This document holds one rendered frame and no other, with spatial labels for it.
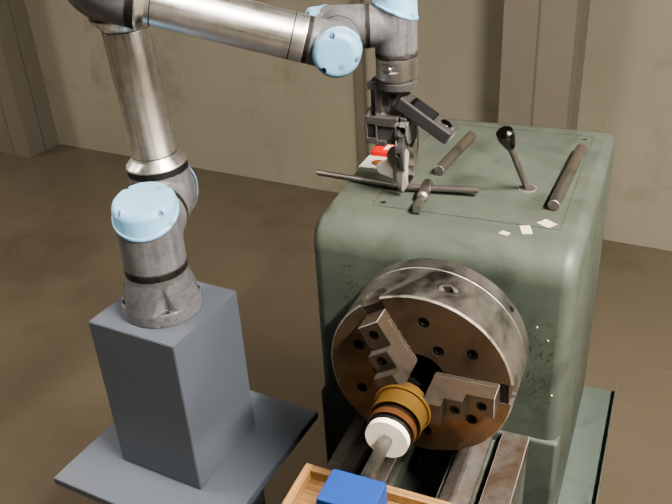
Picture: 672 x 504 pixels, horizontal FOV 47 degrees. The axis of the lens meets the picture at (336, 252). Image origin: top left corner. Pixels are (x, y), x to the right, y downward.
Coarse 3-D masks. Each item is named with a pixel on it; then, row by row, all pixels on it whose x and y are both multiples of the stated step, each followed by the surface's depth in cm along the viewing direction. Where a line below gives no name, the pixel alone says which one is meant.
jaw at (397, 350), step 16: (368, 304) 126; (368, 320) 124; (384, 320) 124; (368, 336) 124; (384, 336) 122; (400, 336) 126; (384, 352) 122; (400, 352) 124; (384, 368) 123; (400, 368) 123; (384, 384) 122; (400, 384) 121
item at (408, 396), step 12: (396, 384) 121; (408, 384) 123; (384, 396) 120; (396, 396) 119; (408, 396) 119; (420, 396) 120; (372, 408) 120; (384, 408) 118; (396, 408) 118; (408, 408) 117; (420, 408) 119; (396, 420) 116; (408, 420) 116; (420, 420) 118; (408, 432) 116; (420, 432) 119
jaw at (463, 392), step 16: (432, 384) 124; (448, 384) 124; (464, 384) 124; (480, 384) 123; (496, 384) 123; (432, 400) 121; (448, 400) 121; (464, 400) 121; (480, 400) 121; (496, 400) 122; (432, 416) 121; (448, 416) 123; (464, 416) 123
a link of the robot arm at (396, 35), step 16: (384, 0) 130; (400, 0) 130; (416, 0) 132; (384, 16) 131; (400, 16) 131; (416, 16) 133; (384, 32) 132; (400, 32) 132; (416, 32) 134; (384, 48) 134; (400, 48) 133; (416, 48) 136
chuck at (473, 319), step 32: (384, 288) 127; (416, 288) 124; (480, 288) 126; (352, 320) 129; (416, 320) 124; (448, 320) 121; (480, 320) 121; (512, 320) 127; (352, 352) 132; (416, 352) 127; (448, 352) 124; (480, 352) 122; (512, 352) 124; (352, 384) 136; (512, 384) 122; (480, 416) 128; (448, 448) 134
